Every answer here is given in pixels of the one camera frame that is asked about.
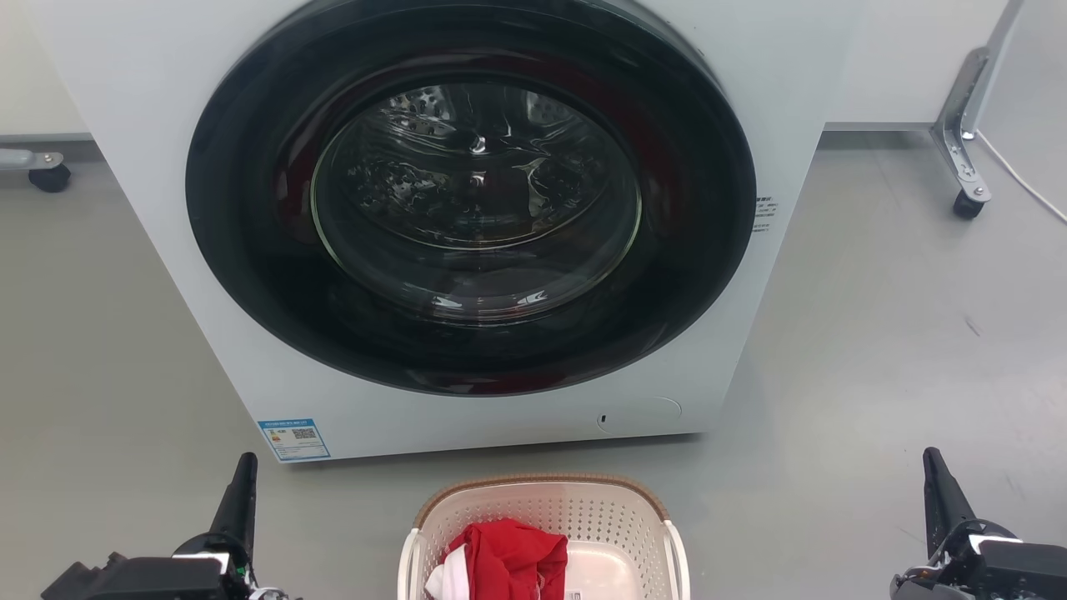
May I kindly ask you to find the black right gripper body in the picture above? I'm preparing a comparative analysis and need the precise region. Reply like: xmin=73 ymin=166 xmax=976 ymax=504
xmin=892 ymin=533 xmax=1067 ymax=600

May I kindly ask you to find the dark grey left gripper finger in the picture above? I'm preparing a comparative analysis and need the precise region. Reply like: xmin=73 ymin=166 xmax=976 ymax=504
xmin=208 ymin=452 xmax=258 ymax=553

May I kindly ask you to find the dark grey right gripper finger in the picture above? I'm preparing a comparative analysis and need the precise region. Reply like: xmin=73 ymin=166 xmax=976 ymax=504
xmin=923 ymin=447 xmax=976 ymax=558

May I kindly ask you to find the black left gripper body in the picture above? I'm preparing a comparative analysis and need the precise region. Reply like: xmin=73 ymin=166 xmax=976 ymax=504
xmin=100 ymin=533 xmax=253 ymax=600

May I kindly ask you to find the cream plastic laundry basket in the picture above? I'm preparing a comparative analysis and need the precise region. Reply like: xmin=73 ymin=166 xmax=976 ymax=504
xmin=398 ymin=474 xmax=691 ymax=600

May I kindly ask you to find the blue energy label sticker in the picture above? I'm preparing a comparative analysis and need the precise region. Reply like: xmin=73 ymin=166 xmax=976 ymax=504
xmin=257 ymin=418 xmax=332 ymax=463

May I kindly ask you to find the white garment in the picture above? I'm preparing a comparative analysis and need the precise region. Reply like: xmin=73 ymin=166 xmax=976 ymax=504
xmin=425 ymin=546 xmax=469 ymax=600

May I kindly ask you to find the black round washer door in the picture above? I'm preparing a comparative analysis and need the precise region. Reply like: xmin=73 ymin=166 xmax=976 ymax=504
xmin=185 ymin=0 xmax=758 ymax=397

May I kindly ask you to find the red garment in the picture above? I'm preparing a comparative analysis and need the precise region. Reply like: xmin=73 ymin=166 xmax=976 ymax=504
xmin=446 ymin=518 xmax=569 ymax=600

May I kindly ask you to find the white washing machine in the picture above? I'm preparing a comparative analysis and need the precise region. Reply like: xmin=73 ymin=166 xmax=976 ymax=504
xmin=25 ymin=0 xmax=859 ymax=463

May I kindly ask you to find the white washer filter cover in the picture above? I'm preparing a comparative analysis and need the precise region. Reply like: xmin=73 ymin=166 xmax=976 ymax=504
xmin=596 ymin=397 xmax=683 ymax=434

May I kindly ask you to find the grey metal stand leg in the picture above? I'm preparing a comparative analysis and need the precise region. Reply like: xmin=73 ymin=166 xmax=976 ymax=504
xmin=0 ymin=148 xmax=65 ymax=173
xmin=929 ymin=0 xmax=1026 ymax=205

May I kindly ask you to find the white partition panel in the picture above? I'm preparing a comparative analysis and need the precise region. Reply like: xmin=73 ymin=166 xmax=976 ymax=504
xmin=821 ymin=0 xmax=1014 ymax=132
xmin=0 ymin=0 xmax=93 ymax=141

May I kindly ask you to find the white cable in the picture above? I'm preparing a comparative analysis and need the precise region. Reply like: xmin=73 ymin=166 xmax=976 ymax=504
xmin=975 ymin=129 xmax=1067 ymax=224

